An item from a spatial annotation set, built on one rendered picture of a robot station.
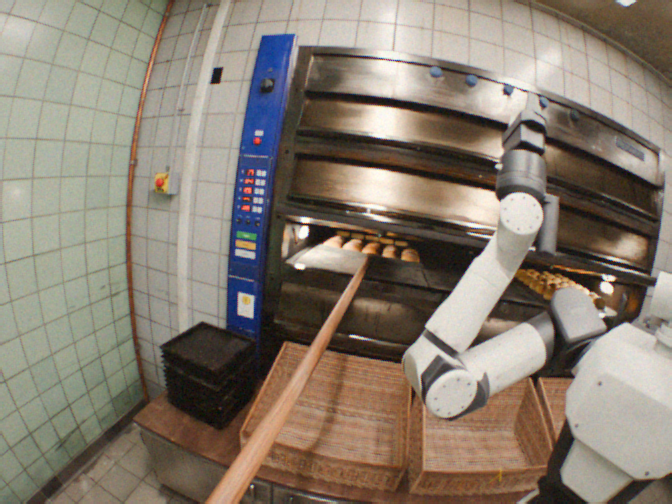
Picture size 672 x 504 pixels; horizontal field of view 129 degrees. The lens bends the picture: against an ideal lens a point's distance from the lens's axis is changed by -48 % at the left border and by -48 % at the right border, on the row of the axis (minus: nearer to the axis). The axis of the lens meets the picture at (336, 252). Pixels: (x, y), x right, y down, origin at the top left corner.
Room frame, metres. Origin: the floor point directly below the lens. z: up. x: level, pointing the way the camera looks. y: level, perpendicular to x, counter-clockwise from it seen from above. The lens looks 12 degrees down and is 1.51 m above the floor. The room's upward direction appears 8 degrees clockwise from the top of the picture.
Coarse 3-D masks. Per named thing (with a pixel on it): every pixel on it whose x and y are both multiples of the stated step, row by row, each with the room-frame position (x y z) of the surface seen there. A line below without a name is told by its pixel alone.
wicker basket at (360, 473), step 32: (288, 352) 1.14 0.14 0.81; (320, 384) 1.09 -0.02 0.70; (352, 384) 1.08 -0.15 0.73; (384, 384) 1.06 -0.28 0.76; (256, 416) 0.84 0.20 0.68; (320, 416) 1.00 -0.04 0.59; (352, 416) 1.02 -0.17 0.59; (384, 416) 1.02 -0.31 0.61; (288, 448) 0.67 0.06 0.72; (320, 448) 0.81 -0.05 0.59; (352, 448) 0.83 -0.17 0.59; (384, 448) 0.84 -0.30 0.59; (352, 480) 0.64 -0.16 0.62; (384, 480) 0.67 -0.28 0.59
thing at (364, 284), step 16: (288, 272) 1.19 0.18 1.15; (304, 272) 1.18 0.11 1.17; (320, 272) 1.17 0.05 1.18; (336, 272) 1.20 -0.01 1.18; (368, 288) 1.14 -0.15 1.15; (384, 288) 1.13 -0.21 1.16; (400, 288) 1.13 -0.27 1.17; (416, 288) 1.12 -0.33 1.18; (432, 288) 1.15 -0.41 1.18; (496, 304) 1.07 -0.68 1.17; (512, 304) 1.06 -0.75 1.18; (528, 304) 1.08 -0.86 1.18; (608, 320) 0.97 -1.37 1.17; (624, 320) 0.95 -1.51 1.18
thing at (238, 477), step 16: (368, 256) 1.44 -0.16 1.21; (352, 288) 0.94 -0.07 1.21; (336, 320) 0.68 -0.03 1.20; (320, 336) 0.58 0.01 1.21; (320, 352) 0.53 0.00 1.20; (304, 368) 0.45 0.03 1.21; (288, 384) 0.40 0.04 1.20; (304, 384) 0.42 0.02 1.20; (288, 400) 0.36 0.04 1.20; (272, 416) 0.32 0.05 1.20; (288, 416) 0.34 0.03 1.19; (256, 432) 0.28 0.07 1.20; (272, 432) 0.29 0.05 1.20; (256, 448) 0.25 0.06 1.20; (240, 464) 0.22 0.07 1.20; (256, 464) 0.23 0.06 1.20; (224, 480) 0.19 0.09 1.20; (240, 480) 0.20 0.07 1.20; (224, 496) 0.17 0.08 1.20; (240, 496) 0.18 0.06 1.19
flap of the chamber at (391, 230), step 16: (288, 208) 1.04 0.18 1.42; (320, 224) 1.20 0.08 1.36; (336, 224) 1.08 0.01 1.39; (352, 224) 1.01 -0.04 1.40; (368, 224) 1.00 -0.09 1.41; (384, 224) 1.00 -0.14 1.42; (416, 240) 1.14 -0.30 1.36; (432, 240) 1.02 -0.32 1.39; (448, 240) 0.96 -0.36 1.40; (464, 240) 0.96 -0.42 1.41; (528, 256) 0.92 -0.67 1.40; (592, 272) 0.90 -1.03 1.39; (608, 272) 0.86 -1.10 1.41
